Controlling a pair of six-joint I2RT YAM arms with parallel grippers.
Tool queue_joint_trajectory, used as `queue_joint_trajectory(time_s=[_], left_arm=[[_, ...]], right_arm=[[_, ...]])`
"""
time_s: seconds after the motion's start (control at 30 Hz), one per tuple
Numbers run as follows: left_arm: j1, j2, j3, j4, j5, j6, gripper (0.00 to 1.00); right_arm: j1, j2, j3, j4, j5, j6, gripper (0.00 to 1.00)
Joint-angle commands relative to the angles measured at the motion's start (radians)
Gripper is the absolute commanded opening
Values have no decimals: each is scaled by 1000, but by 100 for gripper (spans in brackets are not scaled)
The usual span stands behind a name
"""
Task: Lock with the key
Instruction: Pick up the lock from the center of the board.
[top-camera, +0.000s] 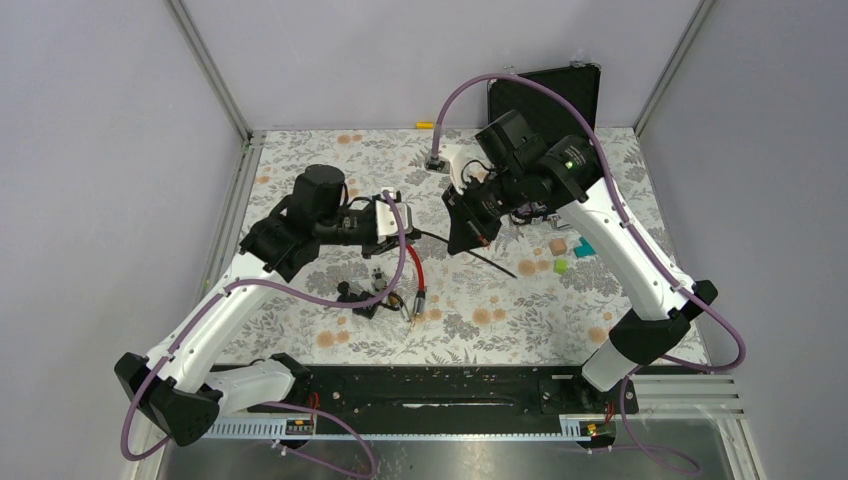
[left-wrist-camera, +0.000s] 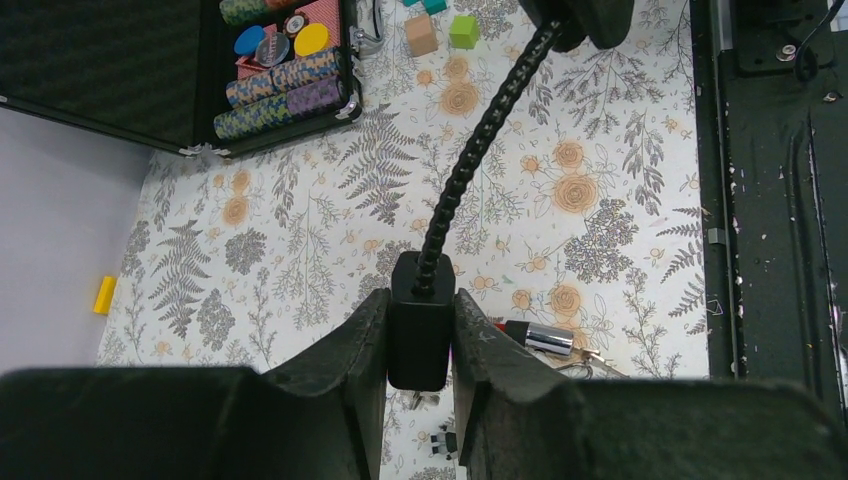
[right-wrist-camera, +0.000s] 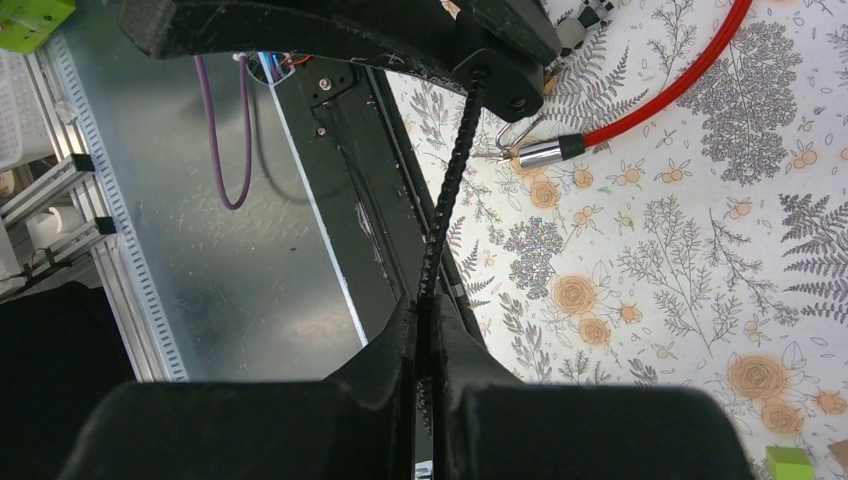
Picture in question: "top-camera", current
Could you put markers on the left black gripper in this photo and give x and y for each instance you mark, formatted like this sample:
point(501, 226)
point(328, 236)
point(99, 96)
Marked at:
point(374, 247)

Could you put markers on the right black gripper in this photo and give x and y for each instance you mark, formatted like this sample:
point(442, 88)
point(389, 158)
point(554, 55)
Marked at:
point(467, 229)

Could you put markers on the red cable lock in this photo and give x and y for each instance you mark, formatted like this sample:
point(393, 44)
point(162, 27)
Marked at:
point(419, 301)

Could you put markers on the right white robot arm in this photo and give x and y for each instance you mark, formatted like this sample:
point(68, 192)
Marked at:
point(664, 299)

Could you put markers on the brass padlock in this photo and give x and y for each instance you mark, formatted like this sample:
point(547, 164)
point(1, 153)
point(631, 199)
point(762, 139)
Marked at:
point(392, 301)

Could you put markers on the black padlock with keys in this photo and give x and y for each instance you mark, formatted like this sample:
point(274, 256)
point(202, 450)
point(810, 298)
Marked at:
point(353, 293)

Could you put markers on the wooden cube block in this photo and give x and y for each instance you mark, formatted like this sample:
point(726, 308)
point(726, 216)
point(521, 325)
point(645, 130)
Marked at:
point(558, 247)

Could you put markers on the green cube block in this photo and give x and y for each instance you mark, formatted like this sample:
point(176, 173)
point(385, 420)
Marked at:
point(560, 266)

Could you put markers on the teal block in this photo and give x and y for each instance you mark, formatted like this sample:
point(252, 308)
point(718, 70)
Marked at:
point(584, 249)

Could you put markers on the black poker chip case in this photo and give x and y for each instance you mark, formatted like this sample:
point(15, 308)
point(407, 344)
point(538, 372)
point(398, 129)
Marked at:
point(550, 99)

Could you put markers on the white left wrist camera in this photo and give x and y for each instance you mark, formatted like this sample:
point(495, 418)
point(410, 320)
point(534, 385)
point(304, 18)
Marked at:
point(392, 215)

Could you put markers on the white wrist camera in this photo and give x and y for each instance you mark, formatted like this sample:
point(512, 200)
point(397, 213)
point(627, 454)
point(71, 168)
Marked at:
point(454, 160)
point(392, 215)

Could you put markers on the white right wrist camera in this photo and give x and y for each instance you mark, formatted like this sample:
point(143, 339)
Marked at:
point(454, 160)

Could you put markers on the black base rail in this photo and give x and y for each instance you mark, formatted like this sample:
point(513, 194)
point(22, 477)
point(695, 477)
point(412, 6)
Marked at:
point(457, 400)

